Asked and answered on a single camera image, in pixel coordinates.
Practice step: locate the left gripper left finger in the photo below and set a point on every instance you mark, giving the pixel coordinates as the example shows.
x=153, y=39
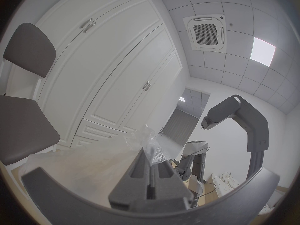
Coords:
x=126, y=191

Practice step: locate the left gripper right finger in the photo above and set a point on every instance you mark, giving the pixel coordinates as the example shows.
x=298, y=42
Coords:
x=173, y=186

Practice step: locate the clear plastic bag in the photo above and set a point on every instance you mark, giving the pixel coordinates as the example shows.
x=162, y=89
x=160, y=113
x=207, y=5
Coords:
x=145, y=139

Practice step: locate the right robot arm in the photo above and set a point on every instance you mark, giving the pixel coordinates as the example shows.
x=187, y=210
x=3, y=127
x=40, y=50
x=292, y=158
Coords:
x=199, y=165

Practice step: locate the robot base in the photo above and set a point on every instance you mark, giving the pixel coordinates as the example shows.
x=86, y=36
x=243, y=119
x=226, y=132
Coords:
x=195, y=186

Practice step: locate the grey curtain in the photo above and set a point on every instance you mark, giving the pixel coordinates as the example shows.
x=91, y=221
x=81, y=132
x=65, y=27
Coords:
x=180, y=128

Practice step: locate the grey padded white chair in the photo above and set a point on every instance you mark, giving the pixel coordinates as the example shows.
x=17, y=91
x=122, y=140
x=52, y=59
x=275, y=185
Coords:
x=25, y=125

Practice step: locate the white wardrobe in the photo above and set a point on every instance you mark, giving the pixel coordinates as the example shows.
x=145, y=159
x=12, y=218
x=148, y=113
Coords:
x=105, y=67

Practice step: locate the ceiling air conditioner vent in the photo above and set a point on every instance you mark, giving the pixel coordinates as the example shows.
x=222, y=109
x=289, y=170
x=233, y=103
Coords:
x=207, y=33

